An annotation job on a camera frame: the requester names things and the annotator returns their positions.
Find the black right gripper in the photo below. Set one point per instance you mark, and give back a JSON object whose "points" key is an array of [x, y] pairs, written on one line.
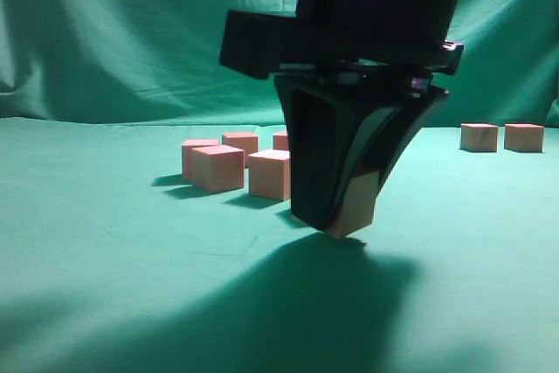
{"points": [[333, 130]]}

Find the green cloth backdrop and cover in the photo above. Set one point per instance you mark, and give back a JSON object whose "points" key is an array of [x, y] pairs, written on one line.
{"points": [[111, 262]]}

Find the pink cube column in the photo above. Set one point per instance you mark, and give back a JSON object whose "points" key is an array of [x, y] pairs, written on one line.
{"points": [[269, 174], [524, 137], [358, 205], [479, 137]]}

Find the pink cube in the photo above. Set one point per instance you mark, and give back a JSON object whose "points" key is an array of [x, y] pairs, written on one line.
{"points": [[219, 168]]}

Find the pink cube placed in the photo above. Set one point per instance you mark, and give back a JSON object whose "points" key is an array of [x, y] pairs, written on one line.
{"points": [[280, 141], [247, 141], [189, 154]]}

